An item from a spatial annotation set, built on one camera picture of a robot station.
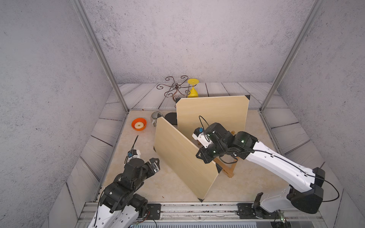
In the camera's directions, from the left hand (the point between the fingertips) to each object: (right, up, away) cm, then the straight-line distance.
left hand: (156, 163), depth 72 cm
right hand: (+20, +5, -6) cm, 22 cm away
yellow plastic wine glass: (+19, +40, +24) cm, 50 cm away
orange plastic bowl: (-23, +22, +36) cm, 48 cm away
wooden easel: (+39, -5, +13) cm, 42 cm away
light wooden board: (+20, +26, +16) cm, 37 cm away
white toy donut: (-21, +18, +35) cm, 44 cm away
